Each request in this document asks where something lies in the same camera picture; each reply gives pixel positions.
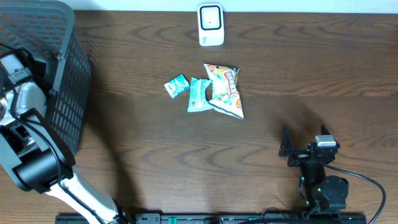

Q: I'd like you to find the white barcode scanner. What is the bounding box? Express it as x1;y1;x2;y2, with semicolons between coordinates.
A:
197;3;224;47

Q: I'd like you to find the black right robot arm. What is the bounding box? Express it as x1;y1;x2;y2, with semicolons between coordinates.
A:
279;125;349;219

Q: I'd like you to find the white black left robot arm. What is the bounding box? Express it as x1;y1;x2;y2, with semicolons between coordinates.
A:
1;47;134;223

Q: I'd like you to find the teal white snack packet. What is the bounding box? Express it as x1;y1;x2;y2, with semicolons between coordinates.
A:
187;77;213;113

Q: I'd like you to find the dark grey plastic basket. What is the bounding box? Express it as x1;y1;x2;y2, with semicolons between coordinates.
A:
1;1;91;154

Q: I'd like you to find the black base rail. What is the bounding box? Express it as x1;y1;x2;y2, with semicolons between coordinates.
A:
55;212;368;224

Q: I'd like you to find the small teal candy box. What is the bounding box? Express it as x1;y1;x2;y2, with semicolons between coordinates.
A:
164;74;190;98

